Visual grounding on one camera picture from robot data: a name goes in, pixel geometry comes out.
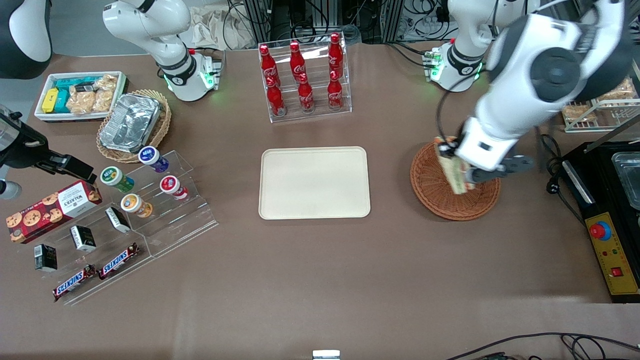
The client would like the brown wicker basket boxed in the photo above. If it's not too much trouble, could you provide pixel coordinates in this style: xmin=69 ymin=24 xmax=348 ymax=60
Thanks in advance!
xmin=410 ymin=140 xmax=502 ymax=222

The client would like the white crumpled plastic sheet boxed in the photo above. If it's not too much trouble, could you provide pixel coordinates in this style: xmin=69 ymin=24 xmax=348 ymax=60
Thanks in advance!
xmin=187 ymin=5 xmax=261 ymax=51

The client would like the clear acrylic stepped gum stand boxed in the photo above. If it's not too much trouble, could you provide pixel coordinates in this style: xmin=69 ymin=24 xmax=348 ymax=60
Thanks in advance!
xmin=112 ymin=149 xmax=219 ymax=259

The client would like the white plastic bin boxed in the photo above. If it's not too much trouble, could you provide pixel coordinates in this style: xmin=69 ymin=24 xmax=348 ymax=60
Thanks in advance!
xmin=34 ymin=71 xmax=129 ymax=123

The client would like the steel pan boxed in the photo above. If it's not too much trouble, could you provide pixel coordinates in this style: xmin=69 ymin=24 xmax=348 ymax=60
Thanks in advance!
xmin=611 ymin=151 xmax=640 ymax=211

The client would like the red tartan Walkers shortbread box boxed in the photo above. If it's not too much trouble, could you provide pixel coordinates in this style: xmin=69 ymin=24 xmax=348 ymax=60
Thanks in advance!
xmin=6 ymin=180 xmax=103 ymax=244

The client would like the cream plastic tray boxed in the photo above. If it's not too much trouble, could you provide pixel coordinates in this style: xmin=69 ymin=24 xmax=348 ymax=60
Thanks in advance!
xmin=258 ymin=146 xmax=372 ymax=221

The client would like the black power plug cable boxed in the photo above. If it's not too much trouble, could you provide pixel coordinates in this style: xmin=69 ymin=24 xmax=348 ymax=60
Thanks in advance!
xmin=540 ymin=132 xmax=567 ymax=196

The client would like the clear acrylic stepped snack stand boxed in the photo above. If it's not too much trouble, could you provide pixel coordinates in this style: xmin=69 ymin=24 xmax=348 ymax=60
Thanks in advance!
xmin=27 ymin=200 xmax=153 ymax=307

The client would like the Snickers chocolate bar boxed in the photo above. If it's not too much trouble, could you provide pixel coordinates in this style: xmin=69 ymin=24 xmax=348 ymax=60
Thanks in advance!
xmin=98 ymin=242 xmax=141 ymax=281
xmin=52 ymin=264 xmax=97 ymax=302

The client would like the sandwich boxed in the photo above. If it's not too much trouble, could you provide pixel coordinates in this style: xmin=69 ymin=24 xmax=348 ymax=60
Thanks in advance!
xmin=434 ymin=136 xmax=477 ymax=194

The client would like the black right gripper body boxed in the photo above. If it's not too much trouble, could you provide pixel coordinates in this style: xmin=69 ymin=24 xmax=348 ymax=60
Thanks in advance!
xmin=0 ymin=111 xmax=51 ymax=170

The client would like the black floor cable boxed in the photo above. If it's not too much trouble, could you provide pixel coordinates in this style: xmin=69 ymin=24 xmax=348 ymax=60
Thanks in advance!
xmin=445 ymin=332 xmax=640 ymax=360

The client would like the red gum jar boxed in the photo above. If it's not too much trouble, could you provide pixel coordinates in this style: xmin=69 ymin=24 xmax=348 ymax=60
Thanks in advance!
xmin=160 ymin=175 xmax=189 ymax=202

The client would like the clear acrylic bottle rack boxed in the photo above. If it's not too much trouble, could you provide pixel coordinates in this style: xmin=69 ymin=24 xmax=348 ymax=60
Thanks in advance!
xmin=258 ymin=31 xmax=353 ymax=124

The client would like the black control box yellow panel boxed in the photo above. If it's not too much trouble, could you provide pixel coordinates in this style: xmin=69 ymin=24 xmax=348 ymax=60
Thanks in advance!
xmin=560 ymin=141 xmax=640 ymax=304

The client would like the light wicker basket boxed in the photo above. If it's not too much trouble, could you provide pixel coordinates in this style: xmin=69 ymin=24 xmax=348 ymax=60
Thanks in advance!
xmin=96 ymin=89 xmax=172 ymax=164

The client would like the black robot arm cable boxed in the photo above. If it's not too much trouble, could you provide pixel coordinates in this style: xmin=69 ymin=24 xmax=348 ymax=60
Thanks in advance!
xmin=436 ymin=70 xmax=496 ymax=146

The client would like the white wire rack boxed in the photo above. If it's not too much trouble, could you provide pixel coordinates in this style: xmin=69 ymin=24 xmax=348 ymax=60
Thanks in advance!
xmin=562 ymin=75 xmax=640 ymax=133

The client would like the purple gum jar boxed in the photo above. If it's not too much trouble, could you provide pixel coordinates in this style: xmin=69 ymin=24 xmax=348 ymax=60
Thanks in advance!
xmin=138 ymin=145 xmax=170 ymax=174

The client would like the orange gum jar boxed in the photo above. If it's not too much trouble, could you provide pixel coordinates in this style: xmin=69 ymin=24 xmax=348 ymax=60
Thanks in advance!
xmin=120 ymin=193 xmax=154 ymax=219

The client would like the grey cylindrical knob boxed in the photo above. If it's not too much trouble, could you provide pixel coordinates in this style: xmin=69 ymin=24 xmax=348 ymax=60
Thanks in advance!
xmin=0 ymin=180 xmax=23 ymax=201

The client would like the red cola bottle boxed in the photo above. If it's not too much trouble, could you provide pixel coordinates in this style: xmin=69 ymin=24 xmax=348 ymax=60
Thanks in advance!
xmin=290 ymin=41 xmax=308 ymax=81
xmin=327 ymin=71 xmax=344 ymax=110
xmin=328 ymin=33 xmax=345 ymax=78
xmin=297 ymin=73 xmax=316 ymax=113
xmin=259 ymin=44 xmax=280 ymax=86
xmin=266 ymin=77 xmax=286 ymax=117

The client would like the green gum jar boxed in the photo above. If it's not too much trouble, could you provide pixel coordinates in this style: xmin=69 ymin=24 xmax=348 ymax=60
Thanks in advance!
xmin=100 ymin=166 xmax=136 ymax=194

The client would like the aluminium foil container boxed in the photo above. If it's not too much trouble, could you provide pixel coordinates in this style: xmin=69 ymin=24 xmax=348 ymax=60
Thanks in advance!
xmin=112 ymin=93 xmax=162 ymax=153

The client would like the yellow snack pack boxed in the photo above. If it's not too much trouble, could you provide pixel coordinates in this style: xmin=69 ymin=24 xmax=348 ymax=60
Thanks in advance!
xmin=41 ymin=88 xmax=60 ymax=114

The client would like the small black carton box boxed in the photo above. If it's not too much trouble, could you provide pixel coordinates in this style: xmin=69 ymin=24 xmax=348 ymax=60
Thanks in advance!
xmin=105 ymin=206 xmax=132 ymax=234
xmin=70 ymin=225 xmax=97 ymax=253
xmin=34 ymin=244 xmax=58 ymax=273

